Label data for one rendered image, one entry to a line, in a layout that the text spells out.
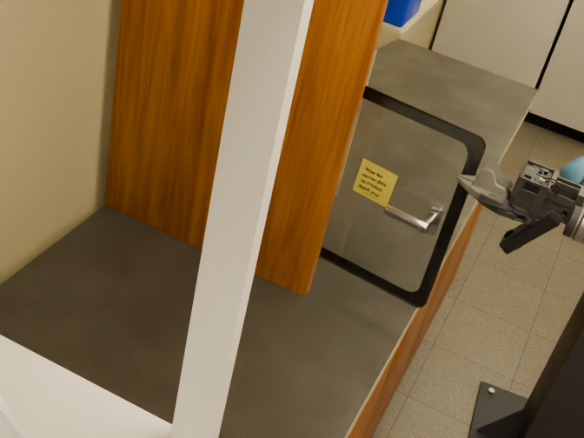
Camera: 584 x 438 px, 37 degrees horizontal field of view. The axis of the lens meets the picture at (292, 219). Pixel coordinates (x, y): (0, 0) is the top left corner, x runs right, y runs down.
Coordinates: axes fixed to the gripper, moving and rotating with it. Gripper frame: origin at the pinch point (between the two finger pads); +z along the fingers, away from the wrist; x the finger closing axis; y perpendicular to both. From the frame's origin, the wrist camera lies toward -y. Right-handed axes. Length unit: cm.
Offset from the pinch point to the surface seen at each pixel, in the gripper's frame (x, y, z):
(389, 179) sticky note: -4.2, -7.6, 13.5
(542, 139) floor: -308, -130, -3
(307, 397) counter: 27.1, -37.2, 10.0
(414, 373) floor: -95, -131, 1
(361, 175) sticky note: -4.8, -9.6, 18.9
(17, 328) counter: 43, -37, 61
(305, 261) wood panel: 2.5, -28.5, 23.5
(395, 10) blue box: -7.2, 22.5, 21.9
